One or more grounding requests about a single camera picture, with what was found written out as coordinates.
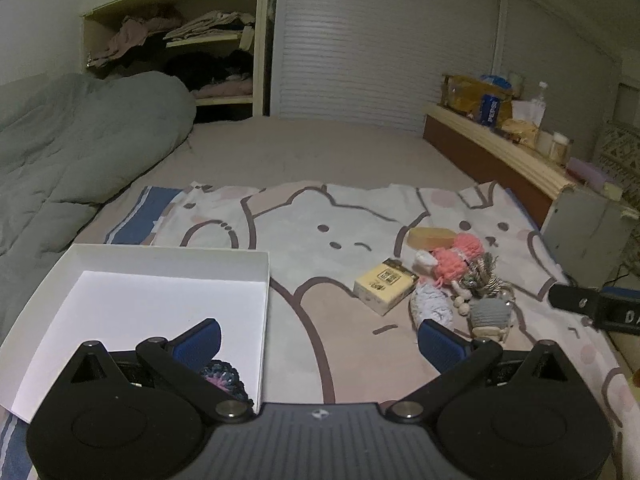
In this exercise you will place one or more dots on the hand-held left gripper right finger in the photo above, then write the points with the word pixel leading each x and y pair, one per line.
pixel 440 347

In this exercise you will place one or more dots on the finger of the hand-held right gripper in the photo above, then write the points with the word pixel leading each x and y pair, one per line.
pixel 622 292
pixel 575 300

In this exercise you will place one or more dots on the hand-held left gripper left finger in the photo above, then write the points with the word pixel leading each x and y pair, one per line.
pixel 197 342

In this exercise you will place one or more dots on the white cardboard box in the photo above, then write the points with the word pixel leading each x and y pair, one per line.
pixel 150 300

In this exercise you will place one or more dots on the yellow card box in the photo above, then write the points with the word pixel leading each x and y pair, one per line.
pixel 382 287

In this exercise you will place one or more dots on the striped zebra toy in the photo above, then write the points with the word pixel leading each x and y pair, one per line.
pixel 482 275

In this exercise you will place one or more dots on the pink crochet doll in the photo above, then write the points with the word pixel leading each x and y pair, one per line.
pixel 452 262

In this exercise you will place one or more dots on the wooden block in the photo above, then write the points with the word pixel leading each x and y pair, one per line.
pixel 430 237

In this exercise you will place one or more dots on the pale blue crochet piece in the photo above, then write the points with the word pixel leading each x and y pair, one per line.
pixel 432 306

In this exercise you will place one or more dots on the dark and pink crochet piece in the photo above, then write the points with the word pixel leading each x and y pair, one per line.
pixel 226 385

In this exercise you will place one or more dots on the grey crochet figure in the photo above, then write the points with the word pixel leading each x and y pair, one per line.
pixel 490 315

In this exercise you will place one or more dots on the grey storage box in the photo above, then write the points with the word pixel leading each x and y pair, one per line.
pixel 585 230

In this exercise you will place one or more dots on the purple box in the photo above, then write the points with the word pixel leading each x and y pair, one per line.
pixel 587 170

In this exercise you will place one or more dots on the patterned pillow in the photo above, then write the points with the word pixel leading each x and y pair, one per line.
pixel 619 150

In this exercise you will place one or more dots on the jar with white lid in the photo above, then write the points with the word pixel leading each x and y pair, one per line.
pixel 561 150

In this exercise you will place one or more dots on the cat printed blanket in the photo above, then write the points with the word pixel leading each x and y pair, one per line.
pixel 325 220

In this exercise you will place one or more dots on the bread bag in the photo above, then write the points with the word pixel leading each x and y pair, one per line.
pixel 520 133

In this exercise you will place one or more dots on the white plastic bag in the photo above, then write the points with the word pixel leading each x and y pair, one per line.
pixel 526 111

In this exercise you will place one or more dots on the blue snack packet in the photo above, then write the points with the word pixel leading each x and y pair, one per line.
pixel 491 111

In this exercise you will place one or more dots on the clear plastic bottle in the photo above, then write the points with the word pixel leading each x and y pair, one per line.
pixel 540 94

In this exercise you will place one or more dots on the beige bed sheet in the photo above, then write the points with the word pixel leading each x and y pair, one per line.
pixel 310 155

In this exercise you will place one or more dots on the grey-green duvet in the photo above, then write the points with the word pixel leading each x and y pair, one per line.
pixel 75 160

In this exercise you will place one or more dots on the yellow snack bag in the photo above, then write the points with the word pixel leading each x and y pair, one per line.
pixel 462 91

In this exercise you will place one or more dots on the pink folded cloth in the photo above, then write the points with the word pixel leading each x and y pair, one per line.
pixel 222 90

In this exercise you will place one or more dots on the dark clothes pile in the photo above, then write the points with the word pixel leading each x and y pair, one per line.
pixel 205 67

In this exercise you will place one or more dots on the cream open shelf unit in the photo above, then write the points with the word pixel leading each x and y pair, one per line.
pixel 260 60

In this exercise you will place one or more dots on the white slatted wardrobe door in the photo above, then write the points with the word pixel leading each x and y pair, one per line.
pixel 380 45

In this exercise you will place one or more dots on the pink crumpled clothes pile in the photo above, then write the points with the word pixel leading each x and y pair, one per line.
pixel 132 35

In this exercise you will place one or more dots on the beige folded clothes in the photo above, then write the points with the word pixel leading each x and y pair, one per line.
pixel 210 25

